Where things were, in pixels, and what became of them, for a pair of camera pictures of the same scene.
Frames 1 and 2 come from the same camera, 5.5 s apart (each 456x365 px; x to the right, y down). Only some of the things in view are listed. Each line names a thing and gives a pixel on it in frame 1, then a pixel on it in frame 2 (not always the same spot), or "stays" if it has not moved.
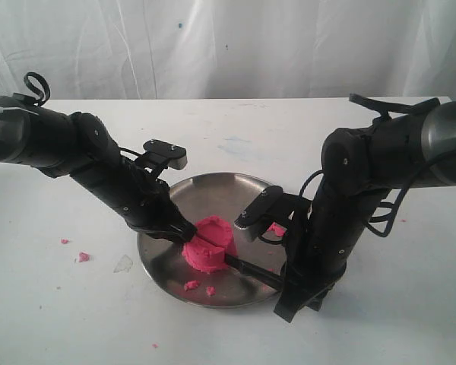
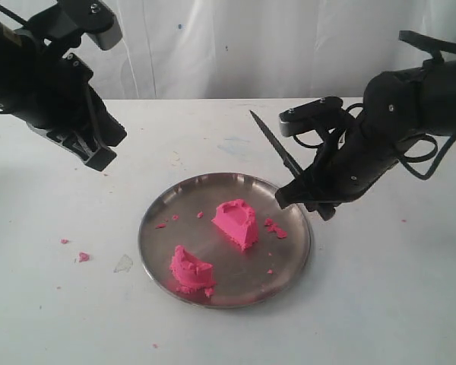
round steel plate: (226, 195) stays
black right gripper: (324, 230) -> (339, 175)
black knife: (253, 269) -> (291, 164)
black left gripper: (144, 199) -> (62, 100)
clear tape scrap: (124, 265) stays
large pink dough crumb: (83, 256) stays
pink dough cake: (213, 240) -> (238, 221)
